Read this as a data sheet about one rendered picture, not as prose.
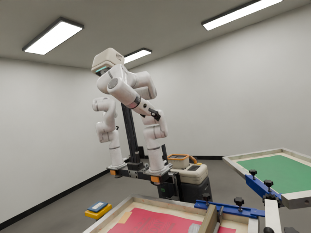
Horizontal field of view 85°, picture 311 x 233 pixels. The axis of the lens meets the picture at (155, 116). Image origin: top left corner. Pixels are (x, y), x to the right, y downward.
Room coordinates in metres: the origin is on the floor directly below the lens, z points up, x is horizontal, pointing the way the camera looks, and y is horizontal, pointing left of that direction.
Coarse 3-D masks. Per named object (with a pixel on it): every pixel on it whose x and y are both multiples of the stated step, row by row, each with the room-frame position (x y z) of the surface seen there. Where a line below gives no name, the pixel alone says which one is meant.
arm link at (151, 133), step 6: (150, 126) 1.16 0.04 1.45; (156, 126) 1.14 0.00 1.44; (144, 132) 1.14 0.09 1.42; (150, 132) 1.13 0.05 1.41; (156, 132) 1.12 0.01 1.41; (144, 138) 1.16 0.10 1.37; (150, 138) 1.14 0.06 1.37; (156, 138) 1.15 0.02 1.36; (150, 144) 1.13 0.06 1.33; (156, 144) 1.14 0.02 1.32
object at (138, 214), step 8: (136, 208) 1.05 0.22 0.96; (136, 216) 0.97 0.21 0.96; (152, 216) 0.95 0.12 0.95; (160, 216) 0.93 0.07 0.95; (168, 216) 0.92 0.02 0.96; (176, 216) 0.91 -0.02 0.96; (120, 224) 0.93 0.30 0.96; (128, 224) 0.91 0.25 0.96; (136, 224) 0.90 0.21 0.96; (176, 224) 0.85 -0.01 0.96; (184, 224) 0.84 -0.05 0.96; (200, 224) 0.82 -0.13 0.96; (128, 232) 0.85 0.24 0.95; (176, 232) 0.79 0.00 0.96; (184, 232) 0.78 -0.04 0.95; (224, 232) 0.74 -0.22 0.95; (232, 232) 0.74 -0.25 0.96
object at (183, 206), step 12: (120, 204) 1.07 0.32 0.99; (156, 204) 1.04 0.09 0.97; (168, 204) 0.99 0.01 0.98; (180, 204) 0.96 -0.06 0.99; (192, 204) 0.94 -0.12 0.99; (108, 216) 0.96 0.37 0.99; (228, 216) 0.81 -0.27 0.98; (240, 216) 0.78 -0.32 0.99; (96, 228) 0.89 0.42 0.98; (252, 228) 0.69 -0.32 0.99
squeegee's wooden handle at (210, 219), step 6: (210, 204) 0.80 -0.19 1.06; (210, 210) 0.75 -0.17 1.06; (216, 210) 0.78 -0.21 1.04; (210, 216) 0.71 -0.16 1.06; (216, 216) 0.77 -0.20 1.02; (204, 222) 0.68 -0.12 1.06; (210, 222) 0.69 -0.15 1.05; (216, 222) 0.75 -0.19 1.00; (204, 228) 0.65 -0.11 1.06; (210, 228) 0.68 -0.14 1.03
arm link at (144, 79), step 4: (140, 72) 0.94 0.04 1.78; (144, 72) 0.93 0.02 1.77; (136, 76) 0.89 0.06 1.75; (140, 76) 0.92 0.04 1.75; (144, 76) 0.91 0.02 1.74; (148, 76) 0.92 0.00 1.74; (140, 80) 0.92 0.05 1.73; (144, 80) 0.92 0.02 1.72; (148, 80) 0.92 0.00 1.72; (152, 80) 0.97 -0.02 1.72; (136, 84) 0.90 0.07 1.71; (140, 84) 0.93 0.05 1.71; (144, 84) 0.93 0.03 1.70; (148, 84) 0.93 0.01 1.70; (152, 84) 0.96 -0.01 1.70; (148, 88) 1.01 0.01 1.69; (152, 88) 0.97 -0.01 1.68; (152, 92) 0.98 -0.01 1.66; (156, 92) 1.04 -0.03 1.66; (152, 96) 1.01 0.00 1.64
